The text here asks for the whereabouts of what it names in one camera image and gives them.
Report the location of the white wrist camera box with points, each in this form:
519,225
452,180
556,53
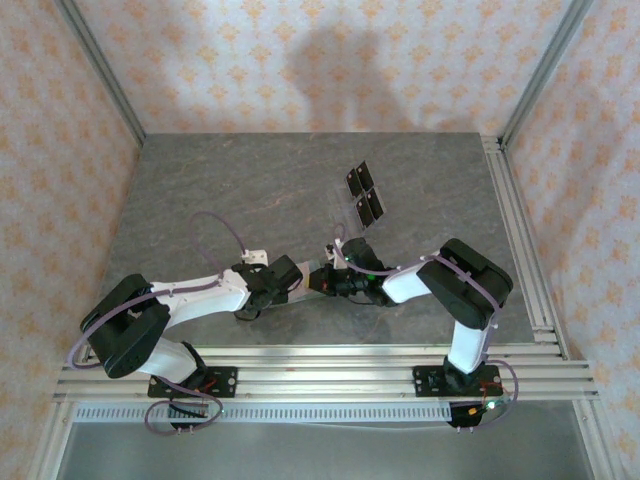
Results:
255,255
331,248

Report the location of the left aluminium corner post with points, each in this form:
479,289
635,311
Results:
102,70

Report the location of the right aluminium corner post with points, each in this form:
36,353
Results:
546,70

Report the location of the aluminium frame leg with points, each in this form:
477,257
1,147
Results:
595,440
52,440

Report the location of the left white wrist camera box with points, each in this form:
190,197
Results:
255,255

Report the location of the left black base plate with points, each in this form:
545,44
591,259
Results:
227,382

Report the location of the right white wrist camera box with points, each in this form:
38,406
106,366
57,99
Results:
331,248

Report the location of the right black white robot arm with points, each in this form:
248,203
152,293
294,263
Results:
405,282

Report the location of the black credit card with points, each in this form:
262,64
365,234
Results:
364,212
376,203
353,183
363,175

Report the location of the left aluminium frame leg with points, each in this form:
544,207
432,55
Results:
52,440

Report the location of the right aluminium frame leg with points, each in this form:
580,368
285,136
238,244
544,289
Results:
595,440

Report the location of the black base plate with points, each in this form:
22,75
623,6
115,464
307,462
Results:
425,382
227,382

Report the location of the black connector block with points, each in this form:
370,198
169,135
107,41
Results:
462,417
187,412

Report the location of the right black connector block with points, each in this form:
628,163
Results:
462,417

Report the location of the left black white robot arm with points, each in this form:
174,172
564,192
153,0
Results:
205,297

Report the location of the aluminium corner post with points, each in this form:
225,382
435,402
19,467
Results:
546,70
102,70

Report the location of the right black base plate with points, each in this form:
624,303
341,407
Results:
425,382

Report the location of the left black connector block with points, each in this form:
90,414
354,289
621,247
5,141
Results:
187,412

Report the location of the aluminium side rail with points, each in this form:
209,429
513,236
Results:
505,190

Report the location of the aluminium front rail frame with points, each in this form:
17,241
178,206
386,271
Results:
325,375

